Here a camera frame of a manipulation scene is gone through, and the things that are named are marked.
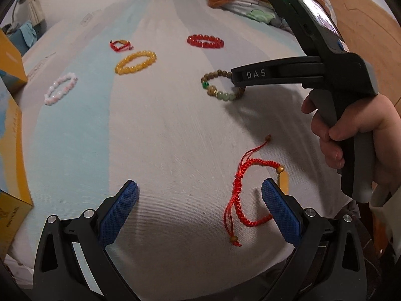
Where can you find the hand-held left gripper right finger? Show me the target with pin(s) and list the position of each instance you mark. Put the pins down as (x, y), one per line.
(281, 214)

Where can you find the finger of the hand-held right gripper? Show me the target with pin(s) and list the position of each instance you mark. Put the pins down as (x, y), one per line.
(260, 75)
(300, 59)

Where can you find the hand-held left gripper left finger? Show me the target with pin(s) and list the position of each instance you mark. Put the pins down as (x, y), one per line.
(119, 213)

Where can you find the person's right hand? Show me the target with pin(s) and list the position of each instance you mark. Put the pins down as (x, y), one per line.
(376, 125)

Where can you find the wooden headboard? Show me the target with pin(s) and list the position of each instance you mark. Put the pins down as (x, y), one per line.
(366, 31)

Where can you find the floral patterned pillow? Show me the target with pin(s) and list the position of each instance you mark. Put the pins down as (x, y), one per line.
(257, 14)

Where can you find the white blue striped bed sheet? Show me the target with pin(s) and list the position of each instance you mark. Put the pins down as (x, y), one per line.
(163, 138)

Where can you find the small yellow printed box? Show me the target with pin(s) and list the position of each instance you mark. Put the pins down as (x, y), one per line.
(11, 222)

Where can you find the large yellow blue box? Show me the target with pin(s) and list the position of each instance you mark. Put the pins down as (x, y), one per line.
(12, 150)

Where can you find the yellow cardboard box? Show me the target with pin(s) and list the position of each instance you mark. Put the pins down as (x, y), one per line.
(11, 62)

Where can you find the blue cloth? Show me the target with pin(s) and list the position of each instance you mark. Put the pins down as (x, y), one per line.
(26, 34)

